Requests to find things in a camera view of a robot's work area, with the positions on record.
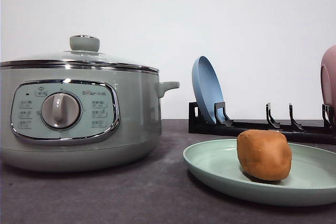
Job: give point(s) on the pink plate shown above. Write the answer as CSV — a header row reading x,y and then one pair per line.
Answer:
x,y
328,79

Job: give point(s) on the blue plate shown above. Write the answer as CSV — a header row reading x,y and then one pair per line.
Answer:
x,y
207,88

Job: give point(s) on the brown potato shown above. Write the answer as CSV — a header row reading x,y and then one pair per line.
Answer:
x,y
264,155

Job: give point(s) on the green electric steamer pot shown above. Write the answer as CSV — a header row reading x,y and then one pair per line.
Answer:
x,y
79,116

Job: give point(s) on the green plate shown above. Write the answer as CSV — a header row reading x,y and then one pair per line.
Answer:
x,y
310,180

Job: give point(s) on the glass steamer lid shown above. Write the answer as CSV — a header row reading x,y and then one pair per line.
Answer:
x,y
84,53

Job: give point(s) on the black dish rack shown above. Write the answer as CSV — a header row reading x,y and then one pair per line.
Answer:
x,y
198,124

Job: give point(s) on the grey table mat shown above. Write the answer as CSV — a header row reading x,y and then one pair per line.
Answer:
x,y
160,190

